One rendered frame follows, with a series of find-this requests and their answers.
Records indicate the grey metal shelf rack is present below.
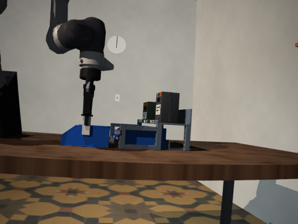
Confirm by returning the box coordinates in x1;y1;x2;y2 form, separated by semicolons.
110;109;192;151

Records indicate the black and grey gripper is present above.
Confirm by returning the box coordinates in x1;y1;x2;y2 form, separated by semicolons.
80;68;101;135

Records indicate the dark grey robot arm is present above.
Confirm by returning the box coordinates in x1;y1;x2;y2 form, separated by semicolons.
46;0;114;71

